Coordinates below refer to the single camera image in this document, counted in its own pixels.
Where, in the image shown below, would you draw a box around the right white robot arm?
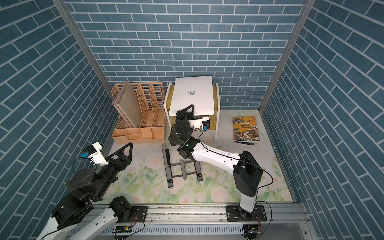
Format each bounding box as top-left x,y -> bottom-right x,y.
169,105 -> 263,216

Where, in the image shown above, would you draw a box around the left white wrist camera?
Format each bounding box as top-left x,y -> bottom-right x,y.
81,142 -> 109,166

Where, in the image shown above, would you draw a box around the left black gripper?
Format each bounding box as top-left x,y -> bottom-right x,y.
92,142 -> 133,199

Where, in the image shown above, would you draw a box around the orange plastic file organizer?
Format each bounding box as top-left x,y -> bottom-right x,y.
112,81 -> 168,145

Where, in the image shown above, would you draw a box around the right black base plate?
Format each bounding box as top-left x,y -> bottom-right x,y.
226,205 -> 267,222

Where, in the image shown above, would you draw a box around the wooden white desk shelf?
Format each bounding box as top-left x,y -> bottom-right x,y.
163,82 -> 221,142

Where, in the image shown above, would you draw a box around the black laptop stand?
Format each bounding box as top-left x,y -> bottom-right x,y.
162,144 -> 203,188

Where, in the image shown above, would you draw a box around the aluminium mounting rail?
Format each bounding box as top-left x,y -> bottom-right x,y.
59,203 -> 310,226

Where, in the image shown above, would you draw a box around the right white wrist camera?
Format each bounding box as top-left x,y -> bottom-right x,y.
189,116 -> 211,131

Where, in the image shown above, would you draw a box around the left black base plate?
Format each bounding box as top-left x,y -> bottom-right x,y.
118,206 -> 148,223

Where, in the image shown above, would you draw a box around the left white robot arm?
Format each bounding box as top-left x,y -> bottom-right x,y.
38,142 -> 134,240

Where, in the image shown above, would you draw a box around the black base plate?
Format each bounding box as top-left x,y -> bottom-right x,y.
118,206 -> 148,223
226,205 -> 267,222

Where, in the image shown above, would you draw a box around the silver laptop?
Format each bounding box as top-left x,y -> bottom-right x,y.
169,76 -> 215,117

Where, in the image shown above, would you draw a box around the small green circuit board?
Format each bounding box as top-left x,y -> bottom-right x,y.
113,226 -> 133,235

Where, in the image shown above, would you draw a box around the brown folder in organizer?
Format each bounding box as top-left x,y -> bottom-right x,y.
113,81 -> 142,128

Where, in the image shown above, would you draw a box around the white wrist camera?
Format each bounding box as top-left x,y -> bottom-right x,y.
189,116 -> 211,131
81,142 -> 109,166

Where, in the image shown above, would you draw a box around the colourful illustrated book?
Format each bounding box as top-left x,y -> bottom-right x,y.
233,116 -> 260,143

